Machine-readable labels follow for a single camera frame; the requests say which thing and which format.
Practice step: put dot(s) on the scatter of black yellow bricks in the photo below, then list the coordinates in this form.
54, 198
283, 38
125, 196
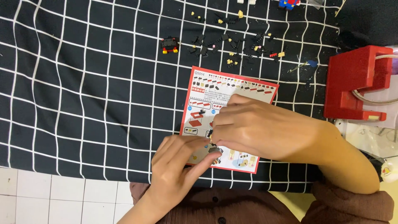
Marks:
236, 43

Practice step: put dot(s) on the black red brick model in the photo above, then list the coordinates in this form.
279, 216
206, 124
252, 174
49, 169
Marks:
169, 45

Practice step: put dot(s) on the person's left hand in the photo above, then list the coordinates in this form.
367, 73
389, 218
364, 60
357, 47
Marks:
174, 174

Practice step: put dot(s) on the small blue green-stemmed piece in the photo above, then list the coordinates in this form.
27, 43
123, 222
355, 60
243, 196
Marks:
312, 63

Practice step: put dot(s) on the white round toy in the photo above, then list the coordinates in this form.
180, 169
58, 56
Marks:
389, 170

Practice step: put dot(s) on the white plastic bag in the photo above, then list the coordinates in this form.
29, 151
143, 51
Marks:
370, 137

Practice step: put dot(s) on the thin wooden stick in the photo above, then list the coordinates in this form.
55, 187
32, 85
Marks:
340, 8

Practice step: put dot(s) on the red plastic stand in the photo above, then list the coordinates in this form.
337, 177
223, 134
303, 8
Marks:
354, 84

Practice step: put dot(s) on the person's right hand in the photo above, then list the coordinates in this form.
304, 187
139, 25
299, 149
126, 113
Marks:
264, 130

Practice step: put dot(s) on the black white-checked cloth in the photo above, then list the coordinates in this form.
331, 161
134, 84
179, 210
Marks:
93, 93

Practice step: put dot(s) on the person's brown buttoned shirt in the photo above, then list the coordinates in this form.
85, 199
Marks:
236, 205

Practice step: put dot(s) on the blue red brick figure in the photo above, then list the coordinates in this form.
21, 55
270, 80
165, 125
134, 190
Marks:
289, 3

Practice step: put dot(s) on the red-bordered instruction leaflet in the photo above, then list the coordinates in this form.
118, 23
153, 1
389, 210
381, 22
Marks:
202, 99

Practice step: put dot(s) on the small black brick piece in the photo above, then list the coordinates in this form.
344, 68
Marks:
210, 133

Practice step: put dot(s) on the white bricks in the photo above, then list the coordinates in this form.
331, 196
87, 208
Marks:
246, 1

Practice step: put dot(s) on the clear plastic tube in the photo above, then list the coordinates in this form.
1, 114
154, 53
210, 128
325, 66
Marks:
373, 101

